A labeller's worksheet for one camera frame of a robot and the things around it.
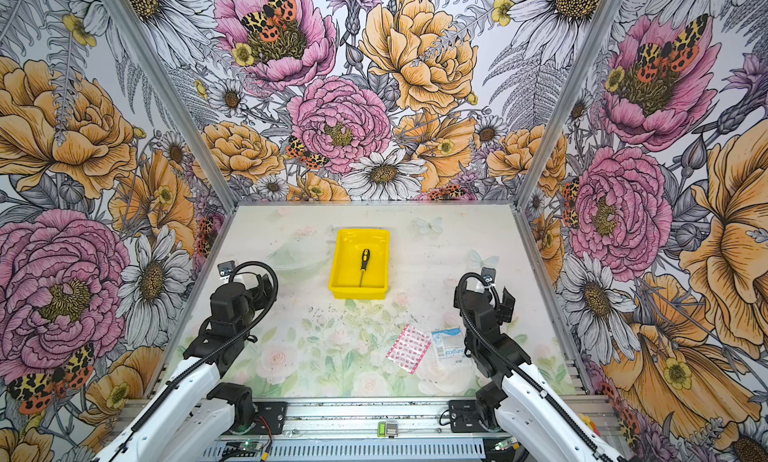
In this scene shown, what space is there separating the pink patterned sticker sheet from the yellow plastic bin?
5.5 inches

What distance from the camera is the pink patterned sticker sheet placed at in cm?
85

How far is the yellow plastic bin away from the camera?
964mm
